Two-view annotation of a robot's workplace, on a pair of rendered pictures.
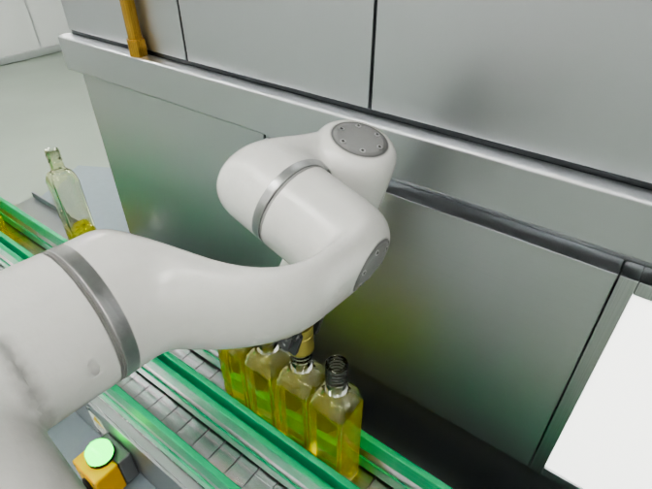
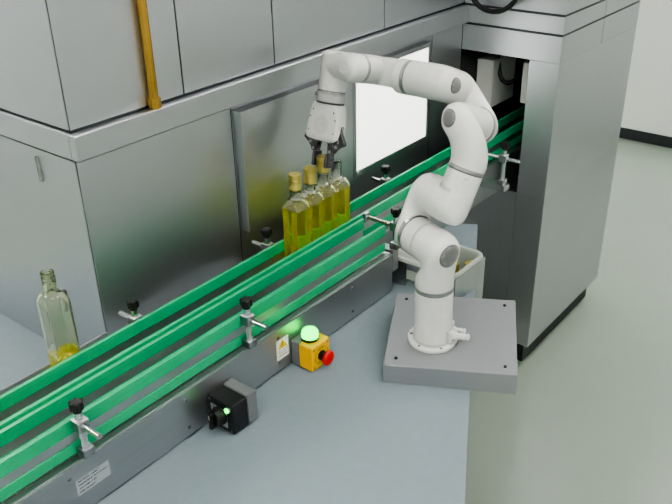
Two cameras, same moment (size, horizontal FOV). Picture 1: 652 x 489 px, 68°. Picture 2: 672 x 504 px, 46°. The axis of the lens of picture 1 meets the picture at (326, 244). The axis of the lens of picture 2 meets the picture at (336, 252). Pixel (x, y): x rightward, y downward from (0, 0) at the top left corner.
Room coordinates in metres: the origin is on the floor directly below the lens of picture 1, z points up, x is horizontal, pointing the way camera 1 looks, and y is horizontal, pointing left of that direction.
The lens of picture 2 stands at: (0.31, 2.05, 1.96)
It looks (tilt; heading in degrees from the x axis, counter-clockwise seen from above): 28 degrees down; 272
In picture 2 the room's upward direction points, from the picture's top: 1 degrees counter-clockwise
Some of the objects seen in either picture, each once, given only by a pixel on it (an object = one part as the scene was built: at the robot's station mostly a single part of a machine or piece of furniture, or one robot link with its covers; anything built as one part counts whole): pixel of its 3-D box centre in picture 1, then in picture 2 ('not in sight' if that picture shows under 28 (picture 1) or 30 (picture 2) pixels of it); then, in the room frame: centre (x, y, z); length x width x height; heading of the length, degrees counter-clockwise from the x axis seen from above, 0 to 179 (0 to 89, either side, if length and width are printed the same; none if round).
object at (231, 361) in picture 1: (245, 374); (297, 233); (0.49, 0.13, 0.99); 0.06 x 0.06 x 0.21; 54
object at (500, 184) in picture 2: not in sight; (496, 172); (-0.14, -0.51, 0.90); 0.17 x 0.05 x 0.23; 143
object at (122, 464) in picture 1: (106, 469); (311, 350); (0.45, 0.39, 0.79); 0.07 x 0.07 x 0.07; 53
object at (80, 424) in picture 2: not in sight; (88, 433); (0.84, 0.88, 0.94); 0.07 x 0.04 x 0.13; 143
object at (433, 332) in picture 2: not in sight; (439, 314); (0.13, 0.37, 0.89); 0.16 x 0.13 x 0.15; 168
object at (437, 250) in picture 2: not in sight; (432, 257); (0.15, 0.36, 1.04); 0.13 x 0.10 x 0.16; 125
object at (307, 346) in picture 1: (300, 335); (322, 163); (0.42, 0.03, 1.15); 0.04 x 0.04 x 0.04
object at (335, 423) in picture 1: (335, 435); (337, 211); (0.39, -0.01, 0.99); 0.06 x 0.06 x 0.21; 53
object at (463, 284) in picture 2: not in sight; (429, 266); (0.12, -0.05, 0.79); 0.27 x 0.17 x 0.08; 143
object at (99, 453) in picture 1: (98, 451); (309, 333); (0.45, 0.38, 0.84); 0.04 x 0.04 x 0.03
